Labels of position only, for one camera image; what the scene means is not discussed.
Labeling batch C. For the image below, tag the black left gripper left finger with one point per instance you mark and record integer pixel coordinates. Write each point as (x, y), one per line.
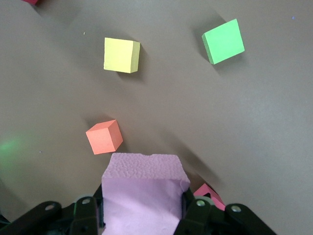
(61, 220)

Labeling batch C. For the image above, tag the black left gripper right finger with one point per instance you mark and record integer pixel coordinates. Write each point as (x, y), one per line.
(220, 222)

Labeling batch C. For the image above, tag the pink foam cube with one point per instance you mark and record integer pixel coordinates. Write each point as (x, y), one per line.
(141, 195)

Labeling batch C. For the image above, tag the red foam cube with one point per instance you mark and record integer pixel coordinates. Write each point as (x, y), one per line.
(203, 189)
(30, 1)

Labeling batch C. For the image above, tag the orange foam cube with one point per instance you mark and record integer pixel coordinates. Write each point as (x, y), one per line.
(102, 138)

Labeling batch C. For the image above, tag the brown table cover sheet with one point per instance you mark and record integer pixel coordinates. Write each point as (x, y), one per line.
(171, 98)

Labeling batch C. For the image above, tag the yellow foam cube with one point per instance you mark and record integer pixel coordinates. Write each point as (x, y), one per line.
(119, 55)

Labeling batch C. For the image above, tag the green foam cube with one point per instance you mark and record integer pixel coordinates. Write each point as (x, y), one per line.
(223, 41)

